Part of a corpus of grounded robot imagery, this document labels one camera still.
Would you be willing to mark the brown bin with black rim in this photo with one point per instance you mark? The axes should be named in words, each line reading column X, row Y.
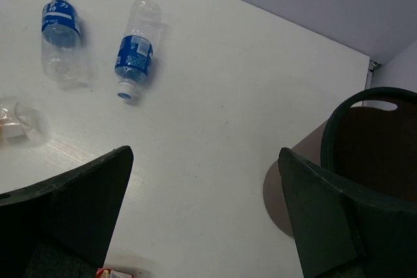
column 370, row 139

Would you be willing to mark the blue label bottle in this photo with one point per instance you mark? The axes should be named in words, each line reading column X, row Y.
column 61, row 41
column 136, row 50

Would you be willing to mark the red and white small packet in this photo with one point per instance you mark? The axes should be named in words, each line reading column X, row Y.
column 112, row 273

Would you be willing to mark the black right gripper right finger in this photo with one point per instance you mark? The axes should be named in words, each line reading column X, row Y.
column 341, row 227

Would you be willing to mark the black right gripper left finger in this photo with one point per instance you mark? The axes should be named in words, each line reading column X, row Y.
column 62, row 226

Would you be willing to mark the clear bottle with yellow cap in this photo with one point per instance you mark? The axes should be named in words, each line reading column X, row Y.
column 15, row 118

